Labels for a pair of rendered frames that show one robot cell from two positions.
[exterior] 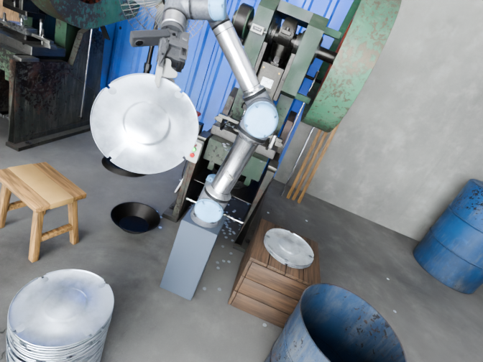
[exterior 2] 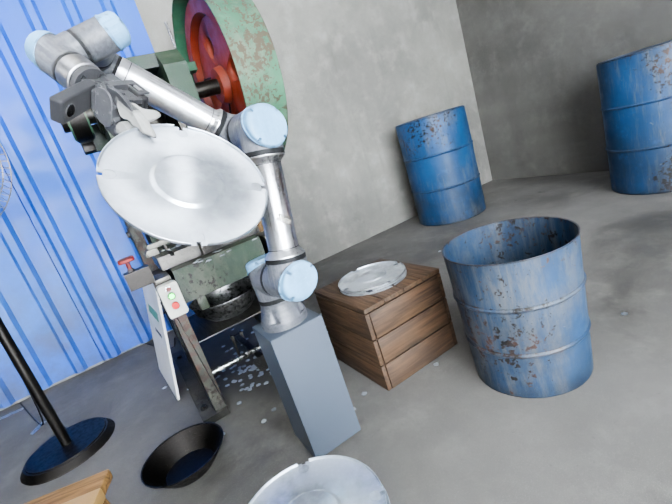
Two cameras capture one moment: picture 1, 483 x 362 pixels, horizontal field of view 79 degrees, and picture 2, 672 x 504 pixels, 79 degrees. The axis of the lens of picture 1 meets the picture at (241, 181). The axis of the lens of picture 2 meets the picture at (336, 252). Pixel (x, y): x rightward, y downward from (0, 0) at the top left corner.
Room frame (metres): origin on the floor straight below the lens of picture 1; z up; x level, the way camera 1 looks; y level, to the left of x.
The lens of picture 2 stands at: (0.00, 0.48, 0.95)
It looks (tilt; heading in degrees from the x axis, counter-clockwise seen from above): 15 degrees down; 332
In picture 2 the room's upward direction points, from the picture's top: 18 degrees counter-clockwise
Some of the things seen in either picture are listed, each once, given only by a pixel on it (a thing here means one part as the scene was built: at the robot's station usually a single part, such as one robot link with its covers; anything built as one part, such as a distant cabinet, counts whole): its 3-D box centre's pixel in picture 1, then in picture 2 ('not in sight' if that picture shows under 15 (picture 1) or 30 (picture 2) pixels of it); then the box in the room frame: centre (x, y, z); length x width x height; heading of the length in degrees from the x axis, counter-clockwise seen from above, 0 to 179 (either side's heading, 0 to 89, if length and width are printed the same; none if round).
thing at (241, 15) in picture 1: (246, 26); (85, 122); (2.01, 0.33, 1.31); 0.22 x 0.12 x 0.22; 178
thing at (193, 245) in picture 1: (192, 251); (307, 378); (1.20, 0.09, 0.23); 0.18 x 0.18 x 0.45; 88
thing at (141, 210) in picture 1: (135, 220); (186, 459); (1.49, 0.53, 0.04); 0.30 x 0.30 x 0.07
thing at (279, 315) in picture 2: (208, 210); (280, 307); (1.20, 0.09, 0.50); 0.15 x 0.15 x 0.10
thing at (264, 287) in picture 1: (275, 271); (384, 316); (1.37, -0.38, 0.18); 0.40 x 0.38 x 0.35; 178
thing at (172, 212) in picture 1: (208, 145); (162, 303); (2.13, 0.34, 0.45); 0.92 x 0.12 x 0.90; 178
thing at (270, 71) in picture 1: (266, 86); not in sight; (1.94, 0.08, 1.04); 0.17 x 0.15 x 0.30; 178
